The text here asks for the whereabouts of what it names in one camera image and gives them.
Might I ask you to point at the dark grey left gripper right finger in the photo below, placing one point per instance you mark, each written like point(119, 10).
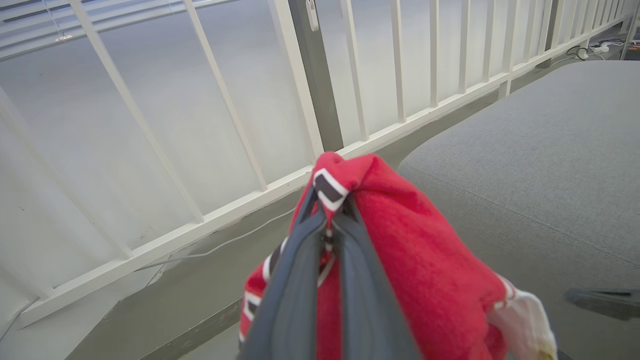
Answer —
point(365, 310)

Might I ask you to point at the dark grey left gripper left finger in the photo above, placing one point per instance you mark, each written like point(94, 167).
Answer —
point(295, 290)

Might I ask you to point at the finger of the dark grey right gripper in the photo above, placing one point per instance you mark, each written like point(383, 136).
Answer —
point(605, 302)

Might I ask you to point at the red sports jersey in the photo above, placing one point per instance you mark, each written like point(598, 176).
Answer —
point(430, 270)

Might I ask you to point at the white metal railing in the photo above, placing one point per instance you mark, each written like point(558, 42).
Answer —
point(250, 205)

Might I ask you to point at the white power strip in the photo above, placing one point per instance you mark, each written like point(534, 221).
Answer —
point(600, 48)

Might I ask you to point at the white window blinds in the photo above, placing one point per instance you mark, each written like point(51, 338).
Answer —
point(30, 11)

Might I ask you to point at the grey metal post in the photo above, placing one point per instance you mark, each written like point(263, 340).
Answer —
point(551, 30)
point(320, 90)

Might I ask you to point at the small white wall device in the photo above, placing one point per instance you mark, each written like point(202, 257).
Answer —
point(313, 15)

